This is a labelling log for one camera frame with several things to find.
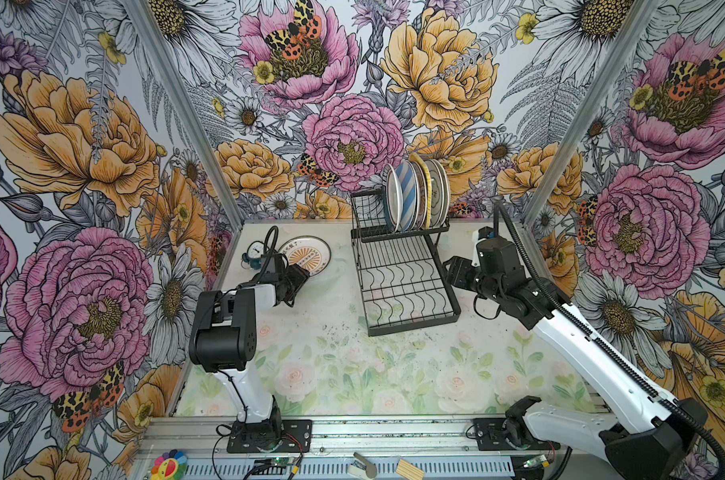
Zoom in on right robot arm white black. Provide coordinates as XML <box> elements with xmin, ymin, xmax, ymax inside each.
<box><xmin>443</xmin><ymin>236</ymin><xmax>707</xmax><ymax>479</ymax></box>

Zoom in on grey clip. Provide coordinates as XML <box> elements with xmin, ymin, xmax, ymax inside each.
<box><xmin>346</xmin><ymin>452</ymin><xmax>378</xmax><ymax>480</ymax></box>

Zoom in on colourful round sticker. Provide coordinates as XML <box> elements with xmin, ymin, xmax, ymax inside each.
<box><xmin>150</xmin><ymin>449</ymin><xmax>188</xmax><ymax>480</ymax></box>

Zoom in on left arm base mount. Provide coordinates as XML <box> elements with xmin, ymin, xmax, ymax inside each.
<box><xmin>226</xmin><ymin>419</ymin><xmax>314</xmax><ymax>454</ymax></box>

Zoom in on yellow woven square plate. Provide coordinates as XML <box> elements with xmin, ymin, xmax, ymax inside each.
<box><xmin>408</xmin><ymin>152</ymin><xmax>433</xmax><ymax>230</ymax></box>

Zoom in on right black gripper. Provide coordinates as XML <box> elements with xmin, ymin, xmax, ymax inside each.
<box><xmin>441</xmin><ymin>254</ymin><xmax>504</xmax><ymax>303</ymax></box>

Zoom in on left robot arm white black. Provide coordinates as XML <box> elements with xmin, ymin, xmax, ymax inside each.
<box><xmin>188</xmin><ymin>254</ymin><xmax>310</xmax><ymax>437</ymax></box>

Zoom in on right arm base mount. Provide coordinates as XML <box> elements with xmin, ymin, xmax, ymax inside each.
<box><xmin>465</xmin><ymin>417</ymin><xmax>560</xmax><ymax>452</ymax></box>

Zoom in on small green rimmed plate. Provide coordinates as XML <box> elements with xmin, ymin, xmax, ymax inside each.
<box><xmin>385</xmin><ymin>165</ymin><xmax>403</xmax><ymax>232</ymax></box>

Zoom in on aluminium front rail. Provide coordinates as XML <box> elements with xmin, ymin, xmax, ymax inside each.
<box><xmin>134</xmin><ymin>408</ymin><xmax>616</xmax><ymax>470</ymax></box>

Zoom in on black wire dish rack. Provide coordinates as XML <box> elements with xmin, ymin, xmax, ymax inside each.
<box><xmin>350</xmin><ymin>189</ymin><xmax>461</xmax><ymax>337</ymax></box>

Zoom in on blue white striped plate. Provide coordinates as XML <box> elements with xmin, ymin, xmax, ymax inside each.
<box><xmin>395</xmin><ymin>160</ymin><xmax>418</xmax><ymax>231</ymax></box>

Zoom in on white plate red characters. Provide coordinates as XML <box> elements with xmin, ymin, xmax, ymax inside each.
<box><xmin>412</xmin><ymin>161</ymin><xmax>427</xmax><ymax>230</ymax></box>

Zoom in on white floral plate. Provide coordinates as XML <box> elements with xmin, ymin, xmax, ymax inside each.
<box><xmin>437</xmin><ymin>163</ymin><xmax>451</xmax><ymax>224</ymax></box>

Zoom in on orange sunburst plate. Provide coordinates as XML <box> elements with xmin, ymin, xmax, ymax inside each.
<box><xmin>280</xmin><ymin>235</ymin><xmax>332</xmax><ymax>277</ymax></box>

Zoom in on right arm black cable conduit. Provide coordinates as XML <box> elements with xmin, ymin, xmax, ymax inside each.
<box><xmin>492</xmin><ymin>202</ymin><xmax>725</xmax><ymax>480</ymax></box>

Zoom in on small teal cup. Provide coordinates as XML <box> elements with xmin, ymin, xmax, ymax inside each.
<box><xmin>240</xmin><ymin>241</ymin><xmax>270</xmax><ymax>271</ymax></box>

